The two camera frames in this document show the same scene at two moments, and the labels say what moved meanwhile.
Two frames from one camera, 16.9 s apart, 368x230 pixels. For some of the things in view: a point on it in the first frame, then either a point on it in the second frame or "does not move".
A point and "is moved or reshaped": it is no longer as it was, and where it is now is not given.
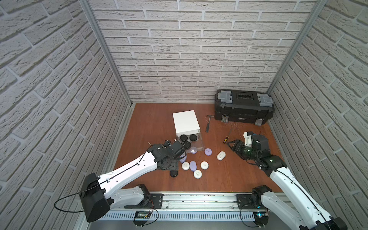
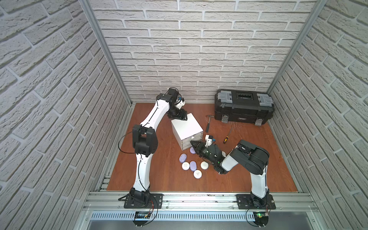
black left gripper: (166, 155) → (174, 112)
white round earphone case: (185, 166) does not move
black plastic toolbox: (241, 106) does not move
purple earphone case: (183, 159) does not move
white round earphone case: (204, 165) does not move
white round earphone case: (197, 174) does not move
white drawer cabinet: (186, 122) is moved or reshaped
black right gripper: (235, 148) → (198, 148)
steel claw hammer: (209, 116) does not move
